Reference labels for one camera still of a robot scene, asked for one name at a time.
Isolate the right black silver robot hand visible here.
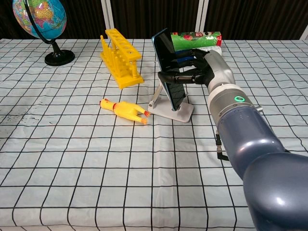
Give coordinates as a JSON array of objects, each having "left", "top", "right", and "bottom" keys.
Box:
[{"left": 157, "top": 49, "right": 236, "bottom": 93}]

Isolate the black smartphone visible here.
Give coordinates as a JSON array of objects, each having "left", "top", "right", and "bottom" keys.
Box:
[{"left": 151, "top": 28, "right": 188, "bottom": 112}]

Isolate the white phone stand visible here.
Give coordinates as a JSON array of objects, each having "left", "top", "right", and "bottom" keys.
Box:
[{"left": 147, "top": 80, "right": 194, "bottom": 123}]

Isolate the small desk globe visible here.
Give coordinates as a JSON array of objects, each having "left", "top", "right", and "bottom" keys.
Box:
[{"left": 12, "top": 0, "right": 76, "bottom": 66}]

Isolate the green chip can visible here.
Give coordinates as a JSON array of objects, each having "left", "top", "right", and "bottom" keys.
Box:
[{"left": 169, "top": 31, "right": 223, "bottom": 51}]

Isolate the yellow test tube rack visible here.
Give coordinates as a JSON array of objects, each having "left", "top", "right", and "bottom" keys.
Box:
[{"left": 100, "top": 28, "right": 144, "bottom": 90}]

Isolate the yellow rubber chicken toy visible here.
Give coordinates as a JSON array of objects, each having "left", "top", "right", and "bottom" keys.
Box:
[{"left": 99, "top": 98, "right": 152, "bottom": 126}]

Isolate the checkered white tablecloth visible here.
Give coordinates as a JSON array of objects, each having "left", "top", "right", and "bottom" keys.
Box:
[{"left": 0, "top": 38, "right": 308, "bottom": 231}]

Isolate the black arm cable connector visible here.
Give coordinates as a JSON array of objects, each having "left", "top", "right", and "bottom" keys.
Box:
[{"left": 215, "top": 129, "right": 230, "bottom": 161}]

